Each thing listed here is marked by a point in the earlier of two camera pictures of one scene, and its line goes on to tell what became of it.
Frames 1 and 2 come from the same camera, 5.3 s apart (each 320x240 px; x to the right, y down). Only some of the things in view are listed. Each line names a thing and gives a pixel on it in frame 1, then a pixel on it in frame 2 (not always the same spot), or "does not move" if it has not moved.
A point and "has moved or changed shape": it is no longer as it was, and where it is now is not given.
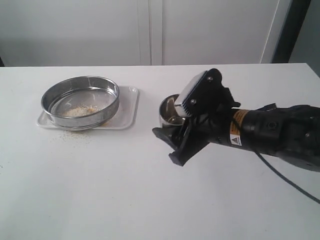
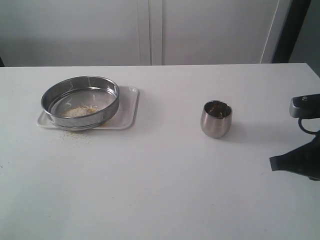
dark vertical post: [296, 15] does not move
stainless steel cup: [168, 113] has moved or changed shape
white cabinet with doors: [58, 33] does not move
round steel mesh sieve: [80, 103] does not move
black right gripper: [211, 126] -> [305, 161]
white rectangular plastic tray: [124, 118] does not move
